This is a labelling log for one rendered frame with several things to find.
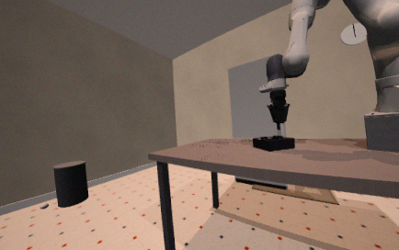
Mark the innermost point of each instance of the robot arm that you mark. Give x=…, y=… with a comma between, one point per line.
x=381, y=20

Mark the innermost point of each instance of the black lighting desk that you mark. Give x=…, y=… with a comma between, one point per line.
x=267, y=143

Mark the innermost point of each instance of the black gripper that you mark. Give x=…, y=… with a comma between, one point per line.
x=278, y=109

